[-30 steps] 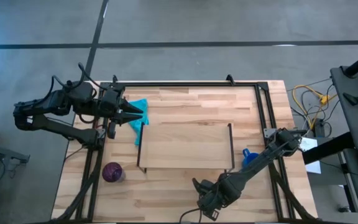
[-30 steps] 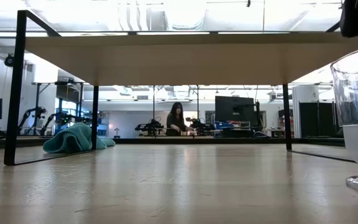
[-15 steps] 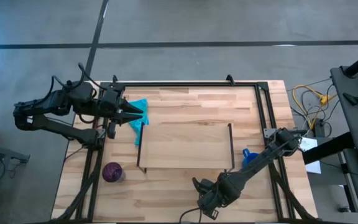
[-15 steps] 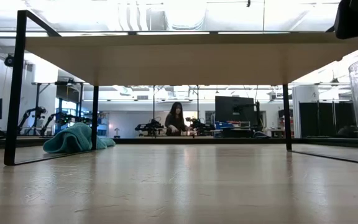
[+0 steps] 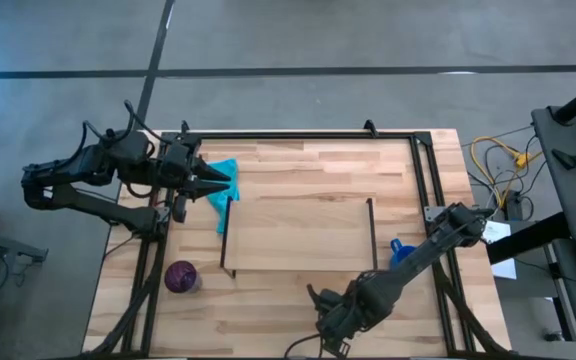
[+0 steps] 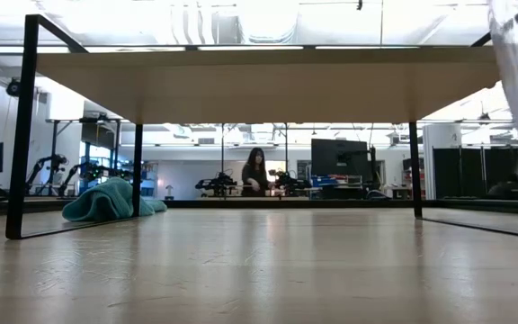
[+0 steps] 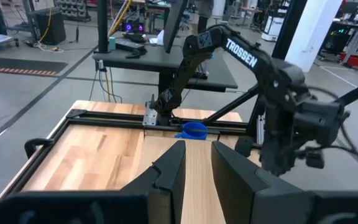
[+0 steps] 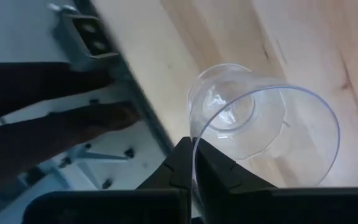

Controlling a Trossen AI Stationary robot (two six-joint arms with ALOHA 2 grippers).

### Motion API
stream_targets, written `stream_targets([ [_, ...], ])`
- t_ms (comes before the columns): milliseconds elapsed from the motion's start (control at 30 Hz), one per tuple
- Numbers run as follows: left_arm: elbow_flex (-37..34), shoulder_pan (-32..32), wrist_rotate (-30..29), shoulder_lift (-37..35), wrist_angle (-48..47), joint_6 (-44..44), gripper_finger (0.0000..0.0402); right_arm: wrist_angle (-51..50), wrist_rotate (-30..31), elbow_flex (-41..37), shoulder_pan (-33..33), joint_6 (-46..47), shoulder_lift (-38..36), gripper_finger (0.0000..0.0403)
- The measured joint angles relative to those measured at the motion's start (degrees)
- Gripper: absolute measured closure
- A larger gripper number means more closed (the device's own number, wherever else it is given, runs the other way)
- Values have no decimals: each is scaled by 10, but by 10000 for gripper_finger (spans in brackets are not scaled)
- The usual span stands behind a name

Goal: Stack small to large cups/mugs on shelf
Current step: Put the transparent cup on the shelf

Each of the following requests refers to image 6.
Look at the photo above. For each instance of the white column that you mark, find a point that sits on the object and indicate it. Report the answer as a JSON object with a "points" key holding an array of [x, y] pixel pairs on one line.
{"points": [[441, 144]]}

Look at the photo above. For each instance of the background black robot arm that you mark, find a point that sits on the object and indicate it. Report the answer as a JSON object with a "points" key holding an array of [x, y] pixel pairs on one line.
{"points": [[217, 183], [90, 172], [288, 182], [43, 166]]}

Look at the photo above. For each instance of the teal cloth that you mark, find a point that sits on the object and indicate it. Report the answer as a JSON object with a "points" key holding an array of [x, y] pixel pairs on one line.
{"points": [[101, 202]]}

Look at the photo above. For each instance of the black partition panels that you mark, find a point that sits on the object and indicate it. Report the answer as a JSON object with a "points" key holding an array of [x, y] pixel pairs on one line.
{"points": [[466, 173]]}

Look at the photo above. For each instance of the black aluminium table frame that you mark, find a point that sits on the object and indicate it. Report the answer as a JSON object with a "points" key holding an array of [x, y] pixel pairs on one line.
{"points": [[286, 204]]}

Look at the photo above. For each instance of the person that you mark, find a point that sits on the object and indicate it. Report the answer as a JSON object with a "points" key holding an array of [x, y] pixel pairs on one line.
{"points": [[254, 175]]}

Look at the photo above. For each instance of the small wooden shelf black legs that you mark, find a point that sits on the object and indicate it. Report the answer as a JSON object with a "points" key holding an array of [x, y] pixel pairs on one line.
{"points": [[259, 85]]}

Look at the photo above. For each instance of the blue storage boxes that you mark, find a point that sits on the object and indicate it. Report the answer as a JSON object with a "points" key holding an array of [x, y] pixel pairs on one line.
{"points": [[335, 181]]}

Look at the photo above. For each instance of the black computer monitor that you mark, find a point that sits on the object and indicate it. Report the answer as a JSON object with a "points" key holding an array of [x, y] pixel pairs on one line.
{"points": [[337, 157]]}

